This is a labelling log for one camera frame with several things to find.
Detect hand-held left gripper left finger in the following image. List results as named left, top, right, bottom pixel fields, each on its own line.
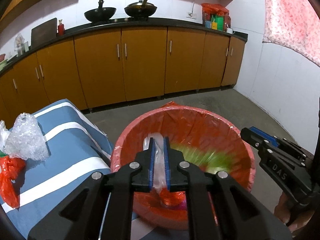
left=27, top=137, right=156, bottom=240

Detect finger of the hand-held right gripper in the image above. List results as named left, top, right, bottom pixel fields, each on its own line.
left=249, top=127, right=307, bottom=159
left=240, top=127, right=307, bottom=170

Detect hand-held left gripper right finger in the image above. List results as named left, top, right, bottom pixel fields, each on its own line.
left=163, top=137, right=293, bottom=240

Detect red lined waste basket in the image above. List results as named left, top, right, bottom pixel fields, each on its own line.
left=110, top=101, right=257, bottom=232

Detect red plastic bag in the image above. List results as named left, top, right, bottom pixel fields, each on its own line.
left=0, top=154, right=26, bottom=208
left=159, top=188, right=187, bottom=207
left=201, top=3, right=230, bottom=16

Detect olive green plastic bag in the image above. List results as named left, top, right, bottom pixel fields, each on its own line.
left=170, top=142, right=237, bottom=177

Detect clear bubble plastic bag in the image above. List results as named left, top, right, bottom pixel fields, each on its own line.
left=4, top=113, right=50, bottom=161

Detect white plastic bag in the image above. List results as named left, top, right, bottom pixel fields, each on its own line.
left=0, top=119, right=11, bottom=153

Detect person's right hand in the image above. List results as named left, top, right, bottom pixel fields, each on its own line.
left=274, top=191, right=317, bottom=239

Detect blue striped tablecloth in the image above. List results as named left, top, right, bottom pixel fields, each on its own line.
left=0, top=98, right=113, bottom=240

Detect wooden base cabinets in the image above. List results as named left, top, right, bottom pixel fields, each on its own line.
left=0, top=25, right=247, bottom=121

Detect green packet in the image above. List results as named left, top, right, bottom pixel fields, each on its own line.
left=211, top=15, right=225, bottom=31

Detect red plastic bag on packets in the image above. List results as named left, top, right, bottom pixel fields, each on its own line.
left=201, top=3, right=230, bottom=16

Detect black kitchen countertop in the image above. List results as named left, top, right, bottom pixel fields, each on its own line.
left=0, top=17, right=249, bottom=78

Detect gas stove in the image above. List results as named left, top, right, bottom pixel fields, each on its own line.
left=89, top=16, right=161, bottom=25

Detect black wok with lid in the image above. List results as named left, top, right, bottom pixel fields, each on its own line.
left=124, top=0, right=158, bottom=18

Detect open black wok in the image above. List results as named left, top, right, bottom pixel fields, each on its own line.
left=84, top=0, right=117, bottom=23

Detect red bottle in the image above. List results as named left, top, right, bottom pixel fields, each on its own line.
left=57, top=18, right=66, bottom=36

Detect dark cutting board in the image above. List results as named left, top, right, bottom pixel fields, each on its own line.
left=31, top=18, right=58, bottom=48

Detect clear bag with jars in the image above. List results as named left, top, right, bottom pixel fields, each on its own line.
left=15, top=33, right=27, bottom=56

